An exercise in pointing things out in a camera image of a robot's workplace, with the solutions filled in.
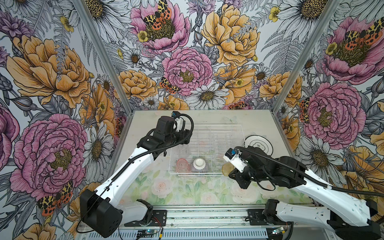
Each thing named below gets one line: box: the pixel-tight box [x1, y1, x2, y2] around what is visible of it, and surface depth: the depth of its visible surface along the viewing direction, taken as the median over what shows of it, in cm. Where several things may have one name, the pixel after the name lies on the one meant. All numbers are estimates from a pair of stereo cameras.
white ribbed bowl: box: [190, 158, 209, 173], surface depth 87 cm
